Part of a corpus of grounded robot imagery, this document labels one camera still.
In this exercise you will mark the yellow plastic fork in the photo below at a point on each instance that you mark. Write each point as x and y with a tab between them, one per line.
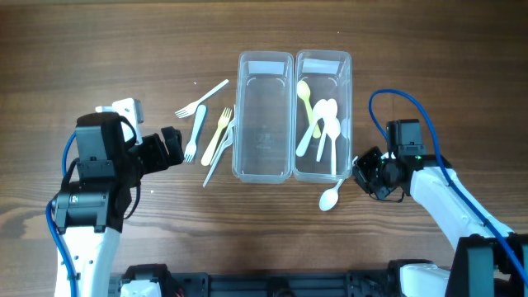
222	124

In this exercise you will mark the clear plastic knife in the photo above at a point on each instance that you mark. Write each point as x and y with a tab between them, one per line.
213	166

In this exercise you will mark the right clear plastic container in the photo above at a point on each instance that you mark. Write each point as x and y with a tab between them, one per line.
328	75

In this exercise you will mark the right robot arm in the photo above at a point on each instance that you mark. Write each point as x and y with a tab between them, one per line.
490	258

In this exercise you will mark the white spoon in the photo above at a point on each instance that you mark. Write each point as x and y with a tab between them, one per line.
333	131
319	111

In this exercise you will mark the left clear plastic container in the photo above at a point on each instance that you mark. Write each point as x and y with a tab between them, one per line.
263	140

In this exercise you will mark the white spoon bowl down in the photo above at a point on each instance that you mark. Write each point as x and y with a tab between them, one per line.
330	197

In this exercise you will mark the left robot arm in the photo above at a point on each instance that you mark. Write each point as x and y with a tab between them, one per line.
86	216

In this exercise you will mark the white plastic fork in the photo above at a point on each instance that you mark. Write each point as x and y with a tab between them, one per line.
191	108

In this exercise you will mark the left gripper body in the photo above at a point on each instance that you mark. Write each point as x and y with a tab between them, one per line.
163	148

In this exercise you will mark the white spoon crosswise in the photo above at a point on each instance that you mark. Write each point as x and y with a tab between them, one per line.
329	113

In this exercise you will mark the yellow plastic spoon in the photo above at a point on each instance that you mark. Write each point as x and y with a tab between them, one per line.
303	92

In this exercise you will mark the light blue plastic fork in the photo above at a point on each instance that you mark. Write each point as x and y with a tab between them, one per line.
191	147

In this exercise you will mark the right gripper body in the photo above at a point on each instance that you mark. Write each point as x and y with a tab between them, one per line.
372	174

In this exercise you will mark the clear plastic container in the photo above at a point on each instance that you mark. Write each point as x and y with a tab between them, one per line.
263	140
328	75

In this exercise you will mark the clear plastic fork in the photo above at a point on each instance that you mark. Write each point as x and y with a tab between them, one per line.
226	141

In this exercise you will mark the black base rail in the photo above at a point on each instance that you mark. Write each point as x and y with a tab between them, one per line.
272	284

